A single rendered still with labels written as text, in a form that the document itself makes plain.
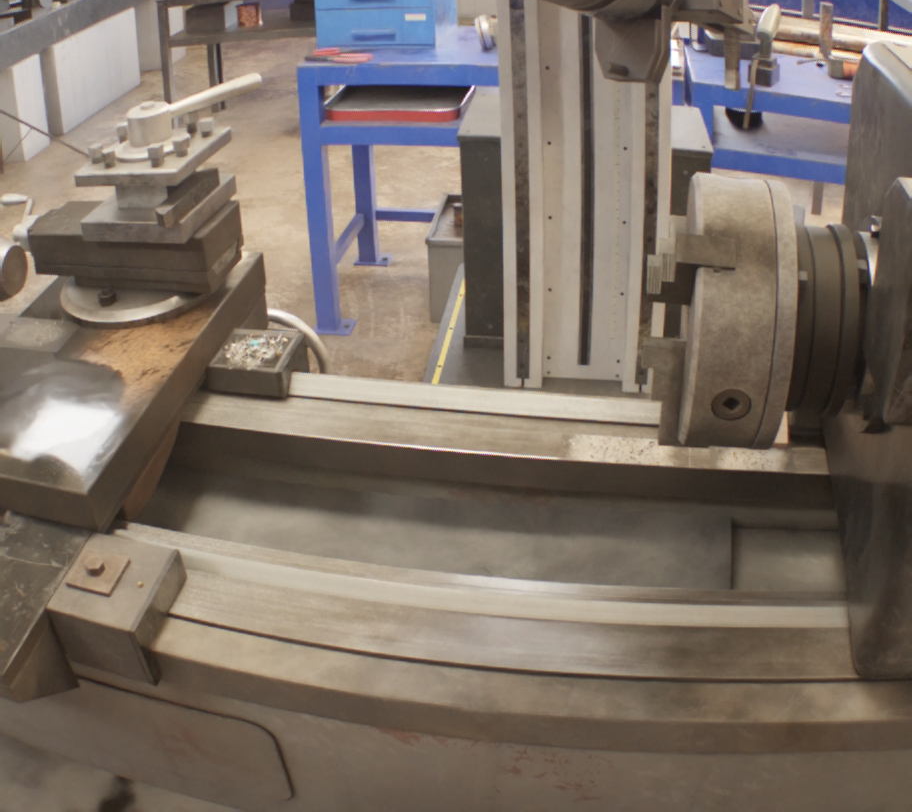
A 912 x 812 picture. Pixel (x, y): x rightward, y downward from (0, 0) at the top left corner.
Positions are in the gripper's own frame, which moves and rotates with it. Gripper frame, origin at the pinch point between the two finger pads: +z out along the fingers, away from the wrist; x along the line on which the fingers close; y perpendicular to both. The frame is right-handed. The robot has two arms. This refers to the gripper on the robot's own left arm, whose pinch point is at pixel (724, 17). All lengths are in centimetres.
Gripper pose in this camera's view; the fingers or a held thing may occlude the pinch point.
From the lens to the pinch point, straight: 90.5
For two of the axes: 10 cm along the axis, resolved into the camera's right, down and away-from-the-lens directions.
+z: 7.2, -0.8, 6.9
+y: 0.6, -9.8, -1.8
